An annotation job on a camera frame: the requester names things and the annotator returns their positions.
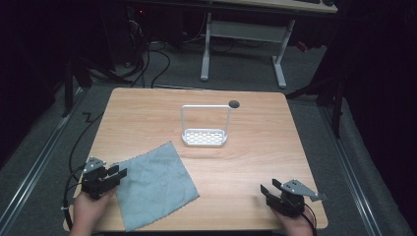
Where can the person's right hand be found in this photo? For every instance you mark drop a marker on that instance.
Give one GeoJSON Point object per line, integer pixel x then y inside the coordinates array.
{"type": "Point", "coordinates": [296, 226]}

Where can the person's left hand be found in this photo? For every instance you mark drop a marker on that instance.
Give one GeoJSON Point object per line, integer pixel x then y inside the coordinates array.
{"type": "Point", "coordinates": [86, 211]}

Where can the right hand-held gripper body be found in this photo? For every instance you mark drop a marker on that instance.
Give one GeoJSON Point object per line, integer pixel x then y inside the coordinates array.
{"type": "Point", "coordinates": [290, 203]}

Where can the white-framed desk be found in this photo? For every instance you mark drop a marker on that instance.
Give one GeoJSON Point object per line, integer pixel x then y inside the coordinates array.
{"type": "Point", "coordinates": [246, 31]}

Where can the dark computer tower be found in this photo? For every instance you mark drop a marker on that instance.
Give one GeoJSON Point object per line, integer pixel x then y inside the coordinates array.
{"type": "Point", "coordinates": [136, 36]}

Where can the black round table grommet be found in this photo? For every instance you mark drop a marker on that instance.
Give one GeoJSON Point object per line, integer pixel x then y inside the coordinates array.
{"type": "Point", "coordinates": [233, 104]}

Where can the blue-grey cloth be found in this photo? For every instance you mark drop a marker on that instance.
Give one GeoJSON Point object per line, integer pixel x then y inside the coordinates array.
{"type": "Point", "coordinates": [154, 187]}

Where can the white rack with bar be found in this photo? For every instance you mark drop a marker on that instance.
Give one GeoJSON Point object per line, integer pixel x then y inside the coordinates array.
{"type": "Point", "coordinates": [204, 137]}

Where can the black metal stand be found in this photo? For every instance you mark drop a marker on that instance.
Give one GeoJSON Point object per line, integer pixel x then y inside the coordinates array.
{"type": "Point", "coordinates": [68, 88]}

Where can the metal floor rail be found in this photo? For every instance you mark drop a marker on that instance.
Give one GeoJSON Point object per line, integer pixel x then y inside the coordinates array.
{"type": "Point", "coordinates": [352, 173]}
{"type": "Point", "coordinates": [36, 170]}

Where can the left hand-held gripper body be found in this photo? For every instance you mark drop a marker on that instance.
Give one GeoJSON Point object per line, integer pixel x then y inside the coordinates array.
{"type": "Point", "coordinates": [95, 183]}

